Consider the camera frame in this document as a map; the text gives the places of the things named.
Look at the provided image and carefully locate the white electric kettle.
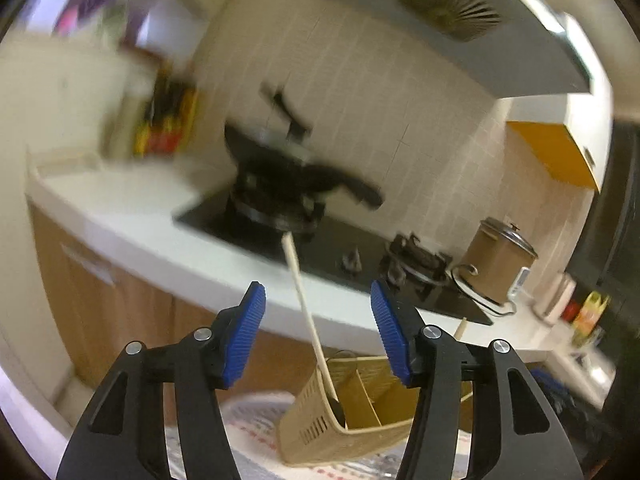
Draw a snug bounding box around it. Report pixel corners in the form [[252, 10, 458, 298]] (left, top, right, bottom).
[[533, 273, 576, 326]]

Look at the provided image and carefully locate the black wok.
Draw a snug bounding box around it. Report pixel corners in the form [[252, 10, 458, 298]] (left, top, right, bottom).
[[224, 84, 384, 234]]

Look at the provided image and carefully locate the beige canister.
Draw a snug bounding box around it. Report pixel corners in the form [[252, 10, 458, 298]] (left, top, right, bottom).
[[102, 92, 148, 160]]

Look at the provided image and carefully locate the grey range hood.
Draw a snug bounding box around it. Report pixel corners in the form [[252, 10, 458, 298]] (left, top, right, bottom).
[[344, 0, 591, 98]]

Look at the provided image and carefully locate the tan plastic utensil basket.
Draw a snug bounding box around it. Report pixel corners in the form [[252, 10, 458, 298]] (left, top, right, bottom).
[[275, 350, 476, 467]]

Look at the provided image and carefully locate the white upper cabinet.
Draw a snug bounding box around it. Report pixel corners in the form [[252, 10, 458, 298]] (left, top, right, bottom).
[[506, 75, 613, 192]]

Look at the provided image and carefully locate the yellow oil bottle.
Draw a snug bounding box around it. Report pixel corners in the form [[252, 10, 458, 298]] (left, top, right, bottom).
[[572, 290, 611, 348]]

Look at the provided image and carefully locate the brown rice cooker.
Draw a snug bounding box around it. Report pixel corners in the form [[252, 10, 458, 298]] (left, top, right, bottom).
[[458, 217, 538, 304]]

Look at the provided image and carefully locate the black plastic ladle spoon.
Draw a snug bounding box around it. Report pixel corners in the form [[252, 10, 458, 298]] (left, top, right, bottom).
[[328, 398, 346, 428]]

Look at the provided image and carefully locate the black gas stove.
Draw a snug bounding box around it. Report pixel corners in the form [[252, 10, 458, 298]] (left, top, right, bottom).
[[175, 185, 492, 326]]

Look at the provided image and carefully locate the wooden chopstick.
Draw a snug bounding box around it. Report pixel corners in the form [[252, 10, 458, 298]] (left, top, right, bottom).
[[454, 318, 468, 340], [281, 232, 340, 402]]

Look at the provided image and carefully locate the striped woven tablecloth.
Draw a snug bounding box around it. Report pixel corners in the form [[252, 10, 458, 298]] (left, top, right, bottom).
[[162, 390, 476, 480]]

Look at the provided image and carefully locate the dark sauce bottle red label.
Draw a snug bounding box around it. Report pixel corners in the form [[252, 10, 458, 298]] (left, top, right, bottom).
[[132, 63, 200, 158]]

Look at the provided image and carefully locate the white countertop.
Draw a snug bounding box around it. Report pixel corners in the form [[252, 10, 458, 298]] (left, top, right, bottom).
[[26, 153, 615, 405]]

